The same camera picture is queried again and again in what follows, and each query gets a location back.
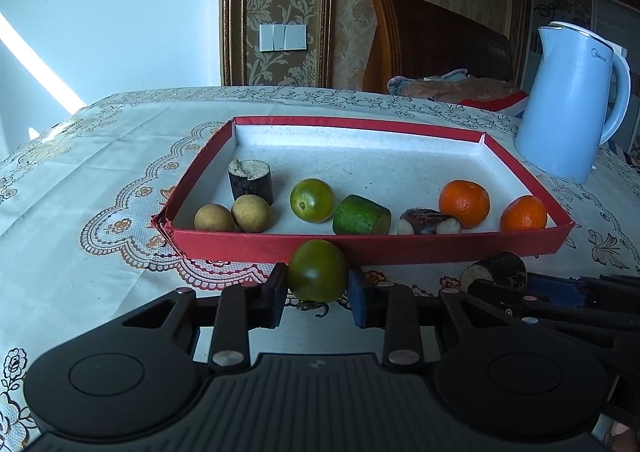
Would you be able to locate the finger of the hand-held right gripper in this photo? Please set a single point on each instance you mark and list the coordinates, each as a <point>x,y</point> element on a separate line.
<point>560,317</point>
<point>565,291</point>

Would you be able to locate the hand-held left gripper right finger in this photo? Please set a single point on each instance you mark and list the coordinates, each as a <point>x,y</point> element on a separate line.
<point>357,299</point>

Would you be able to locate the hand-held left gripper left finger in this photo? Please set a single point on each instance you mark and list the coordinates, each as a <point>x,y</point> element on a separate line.
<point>277,297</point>

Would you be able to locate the green tangerine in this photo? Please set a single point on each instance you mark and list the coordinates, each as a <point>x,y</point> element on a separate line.
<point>316,270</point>
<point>312,200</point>

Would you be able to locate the green cucumber piece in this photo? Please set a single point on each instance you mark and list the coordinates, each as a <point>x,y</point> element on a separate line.
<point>361,215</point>

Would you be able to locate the orange tangerine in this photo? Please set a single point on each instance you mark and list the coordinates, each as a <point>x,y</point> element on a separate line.
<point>464,203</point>
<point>523,214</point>

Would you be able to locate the tan longan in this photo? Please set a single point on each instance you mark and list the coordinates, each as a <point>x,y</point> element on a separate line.
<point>214,218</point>
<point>251,213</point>

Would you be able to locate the small dark sugarcane piece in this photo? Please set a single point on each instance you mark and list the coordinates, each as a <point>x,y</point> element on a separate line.
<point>429,223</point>

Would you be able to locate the large dark sugarcane piece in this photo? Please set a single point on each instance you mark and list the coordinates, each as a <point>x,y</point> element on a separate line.
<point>250,182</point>

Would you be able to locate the shallow red cardboard box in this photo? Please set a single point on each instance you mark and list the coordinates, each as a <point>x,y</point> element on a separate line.
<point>360,162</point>

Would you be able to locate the light blue electric kettle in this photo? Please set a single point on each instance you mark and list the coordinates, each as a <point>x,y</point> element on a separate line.
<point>565,102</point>

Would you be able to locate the folded blanket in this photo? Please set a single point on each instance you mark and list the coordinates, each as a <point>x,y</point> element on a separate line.
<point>450,89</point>

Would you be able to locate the white wall switch panel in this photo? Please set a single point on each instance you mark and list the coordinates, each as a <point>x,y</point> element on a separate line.
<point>282,37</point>

